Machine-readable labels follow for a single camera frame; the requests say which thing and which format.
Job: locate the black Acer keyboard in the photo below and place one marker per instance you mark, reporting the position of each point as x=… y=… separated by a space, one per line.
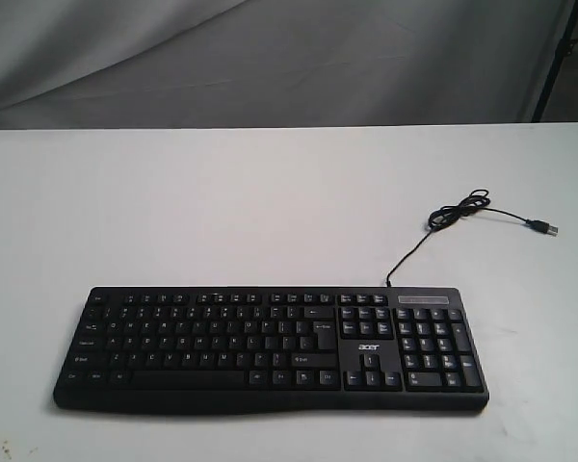
x=242 y=350

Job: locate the grey backdrop cloth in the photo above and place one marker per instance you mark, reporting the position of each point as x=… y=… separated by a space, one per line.
x=244 y=64

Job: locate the black tripod stand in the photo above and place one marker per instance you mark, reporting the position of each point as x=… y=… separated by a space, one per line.
x=564 y=48

